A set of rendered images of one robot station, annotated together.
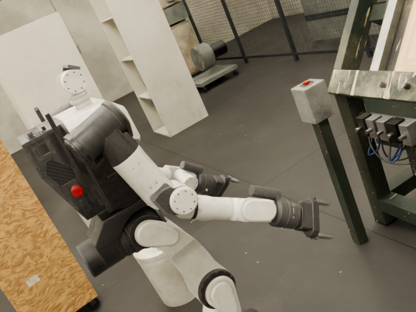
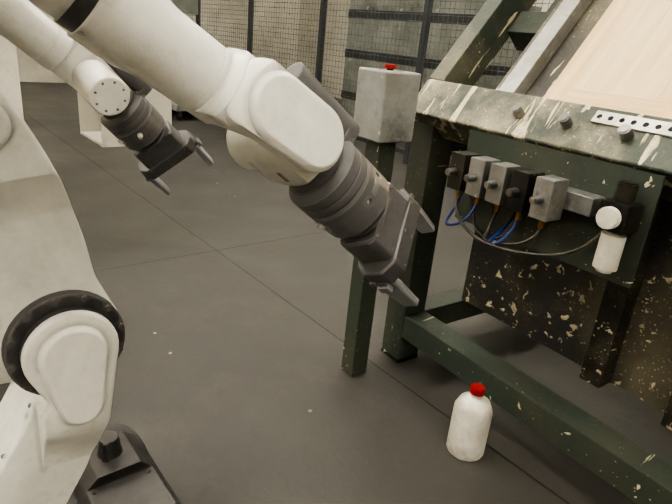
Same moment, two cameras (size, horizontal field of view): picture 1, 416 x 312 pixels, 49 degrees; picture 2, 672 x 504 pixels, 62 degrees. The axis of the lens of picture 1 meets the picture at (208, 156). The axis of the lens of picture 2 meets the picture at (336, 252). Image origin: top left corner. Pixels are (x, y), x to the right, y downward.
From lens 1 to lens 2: 0.88 m
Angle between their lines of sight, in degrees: 19
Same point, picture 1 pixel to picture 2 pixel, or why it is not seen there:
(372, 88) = (495, 116)
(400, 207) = (438, 337)
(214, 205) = (171, 19)
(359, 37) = (486, 48)
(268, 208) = (324, 132)
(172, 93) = not seen: hidden behind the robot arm
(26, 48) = not seen: outside the picture
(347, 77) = (452, 94)
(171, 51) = not seen: hidden behind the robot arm
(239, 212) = (243, 90)
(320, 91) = (407, 90)
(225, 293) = (83, 359)
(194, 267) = (22, 257)
